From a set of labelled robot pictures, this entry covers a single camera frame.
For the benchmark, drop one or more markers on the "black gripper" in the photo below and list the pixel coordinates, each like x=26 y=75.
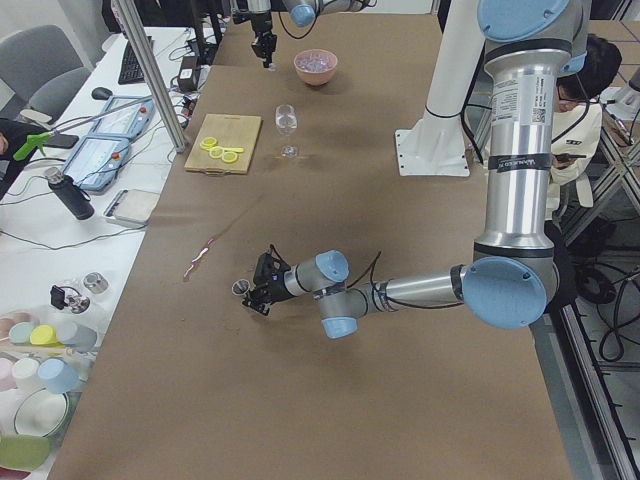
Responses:
x=276 y=291
x=260 y=24

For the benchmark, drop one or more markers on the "yellow mug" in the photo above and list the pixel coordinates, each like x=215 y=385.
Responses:
x=44 y=336

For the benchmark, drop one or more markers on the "clear wine glass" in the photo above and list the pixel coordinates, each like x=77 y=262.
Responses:
x=286 y=124

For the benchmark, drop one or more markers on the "grey mug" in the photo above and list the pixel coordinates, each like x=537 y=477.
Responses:
x=76 y=336

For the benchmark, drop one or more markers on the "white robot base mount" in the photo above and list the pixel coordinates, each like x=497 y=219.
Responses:
x=435 y=146

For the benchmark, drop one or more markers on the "black thermos bottle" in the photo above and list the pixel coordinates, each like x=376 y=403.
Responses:
x=71 y=196

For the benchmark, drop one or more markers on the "light blue mug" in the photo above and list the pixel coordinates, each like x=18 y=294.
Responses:
x=57 y=376

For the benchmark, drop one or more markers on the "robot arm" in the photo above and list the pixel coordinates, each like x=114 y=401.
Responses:
x=302 y=13
x=524 y=46

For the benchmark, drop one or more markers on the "steel jigger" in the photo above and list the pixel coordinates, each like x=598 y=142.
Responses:
x=241 y=287

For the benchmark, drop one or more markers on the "grey office chair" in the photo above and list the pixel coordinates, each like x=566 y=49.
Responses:
x=43 y=69

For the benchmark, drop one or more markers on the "blue teach pendant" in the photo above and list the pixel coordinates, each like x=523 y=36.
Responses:
x=95 y=161
x=124 y=116

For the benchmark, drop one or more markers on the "black keyboard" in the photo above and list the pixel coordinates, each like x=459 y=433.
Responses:
x=130 y=70

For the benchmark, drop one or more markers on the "pale green plate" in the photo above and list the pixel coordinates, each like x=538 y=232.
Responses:
x=42 y=414

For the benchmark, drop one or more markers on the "computer mouse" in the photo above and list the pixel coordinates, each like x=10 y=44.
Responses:
x=101 y=93

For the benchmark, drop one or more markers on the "brown table mat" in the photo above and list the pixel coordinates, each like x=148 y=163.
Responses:
x=189 y=384

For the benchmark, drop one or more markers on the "lemon slice middle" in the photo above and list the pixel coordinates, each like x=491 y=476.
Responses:
x=217 y=152

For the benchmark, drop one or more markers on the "white mug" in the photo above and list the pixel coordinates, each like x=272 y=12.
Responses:
x=25 y=374

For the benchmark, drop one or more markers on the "pile of clear ice cubes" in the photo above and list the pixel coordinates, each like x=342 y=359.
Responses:
x=315 y=61

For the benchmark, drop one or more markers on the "aluminium frame post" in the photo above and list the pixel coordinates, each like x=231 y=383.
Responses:
x=127 y=16

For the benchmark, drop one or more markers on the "seated person in white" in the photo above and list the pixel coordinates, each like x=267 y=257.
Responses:
x=576 y=133

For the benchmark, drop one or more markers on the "wooden cutting board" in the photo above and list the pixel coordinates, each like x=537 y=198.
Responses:
x=230 y=131

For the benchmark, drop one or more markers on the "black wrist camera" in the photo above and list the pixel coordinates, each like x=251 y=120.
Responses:
x=270 y=267

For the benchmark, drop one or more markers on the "lemon slice far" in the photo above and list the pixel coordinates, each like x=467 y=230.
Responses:
x=208 y=143

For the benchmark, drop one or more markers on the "pink bowl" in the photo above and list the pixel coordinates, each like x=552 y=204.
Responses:
x=317 y=79

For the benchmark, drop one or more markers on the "green mug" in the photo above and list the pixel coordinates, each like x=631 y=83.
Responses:
x=20 y=333

